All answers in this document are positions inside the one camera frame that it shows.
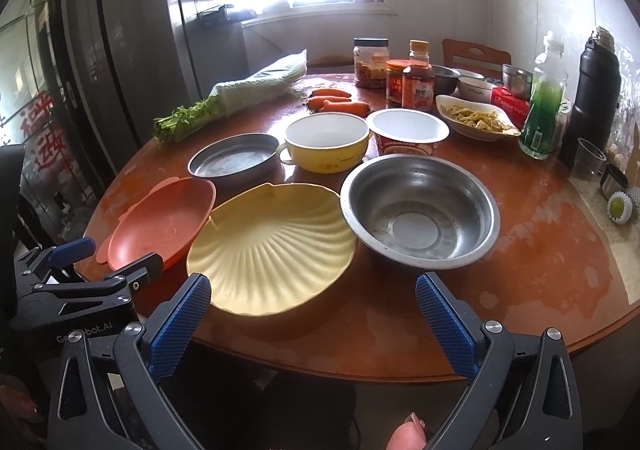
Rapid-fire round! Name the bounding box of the red sauce jar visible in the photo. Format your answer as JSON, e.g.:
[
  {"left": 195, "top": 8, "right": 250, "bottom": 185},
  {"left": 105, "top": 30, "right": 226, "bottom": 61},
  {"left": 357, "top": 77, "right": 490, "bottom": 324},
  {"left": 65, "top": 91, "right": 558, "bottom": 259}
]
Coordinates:
[{"left": 386, "top": 60, "right": 410, "bottom": 107}]

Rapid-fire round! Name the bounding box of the back carrot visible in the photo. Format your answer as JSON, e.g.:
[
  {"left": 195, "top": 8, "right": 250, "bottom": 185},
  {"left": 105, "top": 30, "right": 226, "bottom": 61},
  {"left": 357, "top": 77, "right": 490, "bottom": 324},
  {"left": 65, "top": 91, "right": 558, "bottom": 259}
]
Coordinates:
[{"left": 310, "top": 88, "right": 352, "bottom": 98}]

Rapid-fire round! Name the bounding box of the large steel bowl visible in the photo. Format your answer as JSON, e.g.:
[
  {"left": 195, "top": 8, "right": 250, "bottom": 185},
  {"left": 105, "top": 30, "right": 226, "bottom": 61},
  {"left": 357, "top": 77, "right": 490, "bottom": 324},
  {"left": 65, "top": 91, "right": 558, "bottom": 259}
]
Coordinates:
[{"left": 340, "top": 154, "right": 500, "bottom": 271}]

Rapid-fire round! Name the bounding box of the orange plastic plate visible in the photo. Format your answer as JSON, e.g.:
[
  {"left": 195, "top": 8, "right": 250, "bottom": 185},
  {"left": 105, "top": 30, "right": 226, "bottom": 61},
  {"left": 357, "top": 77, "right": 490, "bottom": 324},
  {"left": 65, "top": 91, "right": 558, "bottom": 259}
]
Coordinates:
[{"left": 94, "top": 177, "right": 217, "bottom": 270}]

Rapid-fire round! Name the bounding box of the right hand thumb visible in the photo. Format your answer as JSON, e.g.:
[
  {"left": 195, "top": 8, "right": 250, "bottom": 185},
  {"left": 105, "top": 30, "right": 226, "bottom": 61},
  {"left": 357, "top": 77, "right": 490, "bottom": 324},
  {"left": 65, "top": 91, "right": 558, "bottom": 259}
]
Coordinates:
[{"left": 386, "top": 412, "right": 427, "bottom": 450}]

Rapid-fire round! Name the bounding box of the clear plastic cup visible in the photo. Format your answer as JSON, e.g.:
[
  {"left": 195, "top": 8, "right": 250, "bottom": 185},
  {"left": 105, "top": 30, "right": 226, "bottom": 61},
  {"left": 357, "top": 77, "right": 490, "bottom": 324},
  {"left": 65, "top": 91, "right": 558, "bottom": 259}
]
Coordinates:
[{"left": 570, "top": 138, "right": 606, "bottom": 181}]

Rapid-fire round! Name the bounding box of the middle carrot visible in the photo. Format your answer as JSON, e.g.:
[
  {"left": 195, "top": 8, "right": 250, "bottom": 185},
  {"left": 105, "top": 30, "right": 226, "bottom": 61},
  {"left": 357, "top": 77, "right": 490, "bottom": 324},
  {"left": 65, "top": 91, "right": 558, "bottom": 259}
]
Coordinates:
[{"left": 306, "top": 95, "right": 350, "bottom": 112}]

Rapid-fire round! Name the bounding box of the front carrot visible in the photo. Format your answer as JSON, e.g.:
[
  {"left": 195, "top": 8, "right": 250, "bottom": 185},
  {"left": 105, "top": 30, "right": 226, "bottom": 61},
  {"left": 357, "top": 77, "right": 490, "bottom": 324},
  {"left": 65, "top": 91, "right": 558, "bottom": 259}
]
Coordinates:
[{"left": 319, "top": 101, "right": 371, "bottom": 118}]

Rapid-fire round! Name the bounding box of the green fruit in foam net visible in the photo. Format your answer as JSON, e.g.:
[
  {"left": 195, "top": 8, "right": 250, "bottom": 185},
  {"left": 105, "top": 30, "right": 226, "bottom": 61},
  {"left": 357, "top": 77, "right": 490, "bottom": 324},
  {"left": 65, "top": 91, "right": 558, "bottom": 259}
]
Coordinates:
[{"left": 606, "top": 187, "right": 639, "bottom": 225}]

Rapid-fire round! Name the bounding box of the steel pan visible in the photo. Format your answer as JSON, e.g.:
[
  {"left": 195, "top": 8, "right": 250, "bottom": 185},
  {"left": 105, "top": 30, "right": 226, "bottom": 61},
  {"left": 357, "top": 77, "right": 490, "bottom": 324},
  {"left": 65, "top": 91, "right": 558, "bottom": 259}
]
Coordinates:
[{"left": 188, "top": 132, "right": 280, "bottom": 187}]

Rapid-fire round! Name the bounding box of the green drink bottle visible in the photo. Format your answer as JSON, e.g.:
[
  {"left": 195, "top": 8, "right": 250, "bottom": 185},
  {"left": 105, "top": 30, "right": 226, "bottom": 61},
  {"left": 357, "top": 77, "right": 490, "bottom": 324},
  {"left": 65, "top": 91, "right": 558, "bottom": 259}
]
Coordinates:
[{"left": 518, "top": 30, "right": 568, "bottom": 161}]

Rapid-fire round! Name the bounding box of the yellow enamel bowl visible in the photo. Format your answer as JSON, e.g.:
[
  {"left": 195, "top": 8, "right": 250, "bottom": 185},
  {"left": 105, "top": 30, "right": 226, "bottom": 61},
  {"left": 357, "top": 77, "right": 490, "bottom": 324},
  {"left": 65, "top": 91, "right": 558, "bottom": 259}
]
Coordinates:
[{"left": 276, "top": 113, "right": 370, "bottom": 175}]

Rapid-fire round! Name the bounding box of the instant noodle paper bowl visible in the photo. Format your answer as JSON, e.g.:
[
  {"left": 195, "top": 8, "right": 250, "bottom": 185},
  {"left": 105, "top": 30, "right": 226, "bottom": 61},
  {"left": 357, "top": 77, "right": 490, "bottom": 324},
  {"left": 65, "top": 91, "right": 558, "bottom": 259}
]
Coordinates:
[{"left": 367, "top": 108, "right": 450, "bottom": 156}]

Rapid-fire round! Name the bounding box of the white ceramic bowl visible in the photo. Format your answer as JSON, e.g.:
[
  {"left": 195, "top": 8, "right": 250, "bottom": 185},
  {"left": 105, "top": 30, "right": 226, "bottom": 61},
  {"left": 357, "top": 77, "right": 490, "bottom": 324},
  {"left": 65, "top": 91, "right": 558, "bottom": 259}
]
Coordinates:
[{"left": 458, "top": 76, "right": 496, "bottom": 103}]

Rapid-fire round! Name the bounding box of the carrot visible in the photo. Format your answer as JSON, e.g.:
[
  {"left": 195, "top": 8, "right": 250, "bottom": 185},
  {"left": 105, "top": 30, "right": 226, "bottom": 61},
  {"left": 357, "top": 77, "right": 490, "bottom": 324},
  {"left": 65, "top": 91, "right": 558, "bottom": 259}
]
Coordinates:
[
  {"left": 319, "top": 101, "right": 371, "bottom": 118},
  {"left": 310, "top": 88, "right": 352, "bottom": 98},
  {"left": 306, "top": 95, "right": 350, "bottom": 112}
]

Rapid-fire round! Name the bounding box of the black thermos flask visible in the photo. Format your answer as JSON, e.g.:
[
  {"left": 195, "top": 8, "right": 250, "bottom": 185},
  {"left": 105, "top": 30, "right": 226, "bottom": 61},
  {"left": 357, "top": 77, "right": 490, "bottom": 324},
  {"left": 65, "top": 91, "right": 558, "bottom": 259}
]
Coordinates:
[{"left": 559, "top": 26, "right": 622, "bottom": 168}]

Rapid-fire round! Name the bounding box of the yellow shell-shaped plate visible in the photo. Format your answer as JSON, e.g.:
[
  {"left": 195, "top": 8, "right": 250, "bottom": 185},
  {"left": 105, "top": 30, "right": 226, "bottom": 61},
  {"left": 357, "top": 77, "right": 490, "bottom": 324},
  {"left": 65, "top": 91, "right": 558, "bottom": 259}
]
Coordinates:
[{"left": 186, "top": 183, "right": 357, "bottom": 317}]

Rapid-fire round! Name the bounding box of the steel cup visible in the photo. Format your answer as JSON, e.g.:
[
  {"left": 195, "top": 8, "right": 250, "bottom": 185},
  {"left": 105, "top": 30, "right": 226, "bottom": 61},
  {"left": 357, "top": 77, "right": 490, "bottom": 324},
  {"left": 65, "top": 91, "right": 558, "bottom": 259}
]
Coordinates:
[{"left": 502, "top": 64, "right": 533, "bottom": 101}]

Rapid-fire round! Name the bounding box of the white dish with food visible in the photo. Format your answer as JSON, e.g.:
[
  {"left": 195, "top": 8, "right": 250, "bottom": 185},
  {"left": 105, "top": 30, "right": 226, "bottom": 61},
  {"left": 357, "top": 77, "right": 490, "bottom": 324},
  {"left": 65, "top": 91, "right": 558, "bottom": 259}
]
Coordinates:
[{"left": 435, "top": 94, "right": 521, "bottom": 142}]

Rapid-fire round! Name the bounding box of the dark refrigerator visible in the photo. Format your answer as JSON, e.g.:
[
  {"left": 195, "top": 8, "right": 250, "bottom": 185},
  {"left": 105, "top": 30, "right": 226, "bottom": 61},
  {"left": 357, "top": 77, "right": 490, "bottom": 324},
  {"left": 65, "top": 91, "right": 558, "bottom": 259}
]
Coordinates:
[{"left": 60, "top": 0, "right": 252, "bottom": 181}]

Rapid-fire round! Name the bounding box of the clear jar black lid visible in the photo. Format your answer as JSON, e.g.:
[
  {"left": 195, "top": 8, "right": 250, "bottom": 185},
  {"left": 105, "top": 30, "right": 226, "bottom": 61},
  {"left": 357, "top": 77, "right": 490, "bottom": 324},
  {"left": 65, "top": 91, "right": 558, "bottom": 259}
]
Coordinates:
[{"left": 352, "top": 38, "right": 390, "bottom": 89}]

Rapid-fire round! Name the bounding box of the brown sauce bottle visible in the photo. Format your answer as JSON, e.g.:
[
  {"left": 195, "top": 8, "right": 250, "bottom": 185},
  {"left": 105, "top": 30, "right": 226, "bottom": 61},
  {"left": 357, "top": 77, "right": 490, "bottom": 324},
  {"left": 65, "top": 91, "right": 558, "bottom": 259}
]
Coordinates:
[{"left": 401, "top": 40, "right": 435, "bottom": 112}]

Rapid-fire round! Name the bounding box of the small steel bowl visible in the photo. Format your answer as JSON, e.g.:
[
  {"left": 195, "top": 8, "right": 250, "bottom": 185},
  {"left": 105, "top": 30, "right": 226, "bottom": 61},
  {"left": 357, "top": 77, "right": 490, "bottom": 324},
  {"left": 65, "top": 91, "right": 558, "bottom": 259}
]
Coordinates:
[{"left": 432, "top": 65, "right": 460, "bottom": 95}]

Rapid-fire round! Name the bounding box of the wooden chair back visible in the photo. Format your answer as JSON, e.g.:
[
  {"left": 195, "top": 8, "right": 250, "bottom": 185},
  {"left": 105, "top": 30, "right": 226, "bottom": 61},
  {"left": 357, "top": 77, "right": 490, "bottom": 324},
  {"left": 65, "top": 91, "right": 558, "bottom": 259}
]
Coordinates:
[{"left": 442, "top": 38, "right": 512, "bottom": 79}]

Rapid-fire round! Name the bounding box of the celery in plastic bag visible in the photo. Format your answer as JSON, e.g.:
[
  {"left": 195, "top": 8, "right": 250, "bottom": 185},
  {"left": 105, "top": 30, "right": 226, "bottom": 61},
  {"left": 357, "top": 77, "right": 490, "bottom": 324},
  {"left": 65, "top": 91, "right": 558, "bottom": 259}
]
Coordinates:
[{"left": 153, "top": 49, "right": 307, "bottom": 143}]

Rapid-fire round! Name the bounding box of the small steel tin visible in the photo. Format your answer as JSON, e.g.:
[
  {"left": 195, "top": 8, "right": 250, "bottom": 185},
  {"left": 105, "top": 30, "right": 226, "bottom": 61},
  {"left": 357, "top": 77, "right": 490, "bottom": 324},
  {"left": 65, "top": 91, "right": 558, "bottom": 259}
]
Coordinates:
[{"left": 600, "top": 163, "right": 628, "bottom": 199}]

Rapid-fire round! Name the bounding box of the red tissue box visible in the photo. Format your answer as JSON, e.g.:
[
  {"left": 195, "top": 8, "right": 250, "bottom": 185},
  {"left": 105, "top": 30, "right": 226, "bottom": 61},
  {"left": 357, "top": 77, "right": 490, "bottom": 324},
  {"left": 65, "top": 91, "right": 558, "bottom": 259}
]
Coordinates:
[{"left": 490, "top": 87, "right": 529, "bottom": 129}]

